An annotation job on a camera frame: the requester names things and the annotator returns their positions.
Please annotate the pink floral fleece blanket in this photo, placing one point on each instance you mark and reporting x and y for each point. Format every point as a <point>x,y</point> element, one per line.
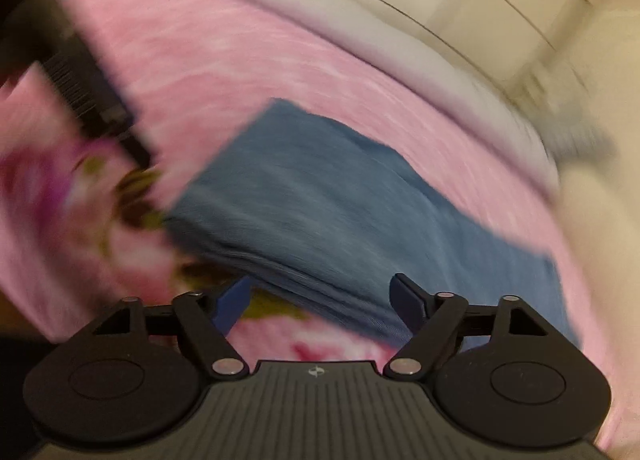
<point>82,227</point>

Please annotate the blue denim jeans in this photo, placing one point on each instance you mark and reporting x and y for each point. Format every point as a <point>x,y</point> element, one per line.
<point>325,217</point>

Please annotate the grey-white ribbed mattress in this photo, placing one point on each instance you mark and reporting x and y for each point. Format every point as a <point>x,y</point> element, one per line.
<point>469,101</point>

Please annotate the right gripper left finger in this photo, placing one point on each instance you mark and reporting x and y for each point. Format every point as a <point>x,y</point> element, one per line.
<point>185,339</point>

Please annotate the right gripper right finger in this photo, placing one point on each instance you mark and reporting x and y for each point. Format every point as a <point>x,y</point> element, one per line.
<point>440,323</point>

